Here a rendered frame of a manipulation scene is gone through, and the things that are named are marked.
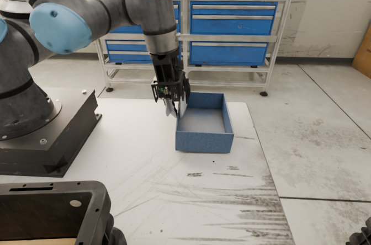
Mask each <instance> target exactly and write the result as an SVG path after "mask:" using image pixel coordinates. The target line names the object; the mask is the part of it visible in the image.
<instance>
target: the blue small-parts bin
mask: <svg viewBox="0 0 371 245"><path fill-rule="evenodd" d="M234 135H235V133H234V129H233V126H232V121H231V117H230V113H229V109H228V106H227V101H226V97H225V93H214V92H190V96H189V99H188V103H187V107H186V110H185V113H184V115H183V116H182V118H179V107H178V110H177V121H176V133H175V150H176V151H195V152H219V153H230V151H231V147H232V142H233V139H234Z"/></svg>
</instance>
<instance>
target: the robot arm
mask: <svg viewBox="0 0 371 245"><path fill-rule="evenodd" d="M0 15H1V17H0V134H9V133H13V132H18V131H22V130H25V129H27V128H29V127H32V126H34V125H36V124H38V123H39V122H41V121H43V120H44V119H45V118H46V117H48V116H49V115H50V113H51V112H52V110H53V108H54V104H53V102H52V100H51V98H50V97H49V95H48V94H46V93H45V92H44V91H43V90H42V89H41V88H40V87H39V86H38V85H37V84H36V83H35V82H34V80H33V78H32V76H31V74H30V72H29V70H28V68H30V67H32V66H34V65H36V64H38V63H39V62H41V61H43V60H45V59H47V58H49V57H51V56H54V55H57V54H70V53H73V52H75V51H77V50H79V49H83V48H85V47H87V46H88V45H90V43H92V42H94V41H95V40H97V39H99V38H101V37H102V36H105V35H107V34H108V33H110V32H111V31H113V30H115V29H117V28H119V27H122V26H132V25H140V24H141V26H142V31H143V35H144V39H145V43H146V47H147V50H148V52H149V54H150V59H152V62H153V66H154V69H155V77H154V79H153V81H152V83H151V88H152V91H153V96H154V99H155V102H156V103H157V101H158V98H161V100H163V102H164V104H165V107H166V111H165V112H166V116H169V114H171V115H173V116H174V117H175V118H177V109H176V108H175V103H174V102H179V104H178V107H179V118H182V116H183V115H184V113H185V110H186V107H187V103H188V99H189V96H190V84H189V78H186V77H185V74H186V73H185V72H184V71H182V70H183V69H184V65H183V61H182V60H181V59H179V58H178V57H177V56H178V55H179V54H180V51H179V40H178V38H180V37H181V34H180V33H177V25H176V17H175V13H174V6H173V0H0ZM156 86H157V89H156ZM154 88H155V91H154ZM155 92H156V95H155Z"/></svg>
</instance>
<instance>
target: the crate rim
mask: <svg viewBox="0 0 371 245"><path fill-rule="evenodd" d="M81 195H91V196H92V198H91V200H90V203H89V205H88V209H87V211H86V214H85V217H84V219H83V222H82V225H81V228H80V231H79V233H78V236H77V239H76V242H75V245H81V244H83V245H101V244H102V239H103V236H104V231H105V228H106V225H107V221H108V217H109V213H110V209H111V204H112V203H111V199H110V196H109V194H108V191H107V189H106V187H105V185H104V184H103V183H102V182H99V181H96V180H84V181H67V182H35V183H2V184H0V199H5V198H35V197H51V196H81Z"/></svg>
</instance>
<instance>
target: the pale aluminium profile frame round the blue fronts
mask: <svg viewBox="0 0 371 245"><path fill-rule="evenodd" d="M291 1H292V0H289V1H288V0H286V1H284V4H283V9H282V12H281V13H276V14H275V17H280V20H279V24H278V29H277V33H276V36H271V35H199V34H190V0H183V11H182V12H181V15H182V16H183V34H181V37H180V38H178V40H179V41H183V43H182V44H181V48H183V52H181V55H183V56H181V60H183V65H184V69H183V70H182V71H184V72H185V78H188V73H189V72H190V71H236V72H257V74H258V76H259V78H260V80H261V82H248V81H204V80H191V79H189V84H190V85H199V86H241V87H263V88H262V90H263V91H262V92H260V95H261V96H264V97H266V96H267V95H268V94H267V93H266V92H267V90H268V86H269V82H270V79H271V75H272V71H273V67H274V63H275V59H276V57H277V52H278V49H279V44H280V41H281V38H282V34H283V30H284V26H285V22H286V19H287V15H288V11H289V7H290V3H291ZM100 39H113V40H144V35H143V34H130V33H108V34H107V35H105V36H102V37H101V38H99V39H97V40H95V41H94V42H95V45H96V49H97V53H98V57H99V61H100V65H101V68H102V72H103V77H104V81H105V85H106V87H108V88H107V89H106V92H111V91H113V88H110V86H111V84H110V83H136V84H151V83H152V81H153V79H137V78H113V77H114V75H115V74H116V73H117V71H118V70H119V69H141V70H154V66H153V65H150V64H127V63H126V64H124V63H110V62H109V57H108V58H107V59H106V60H105V58H104V54H108V52H107V51H103V50H102V45H101V42H100ZM189 41H245V42H274V44H273V48H272V53H271V54H266V57H270V60H269V62H268V61H267V59H266V58H265V61H264V67H259V66H202V65H189ZM110 68H113V69H112V71H111V72H110V73H109V74H108V69H110ZM263 72H266V77H265V76H264V74H263Z"/></svg>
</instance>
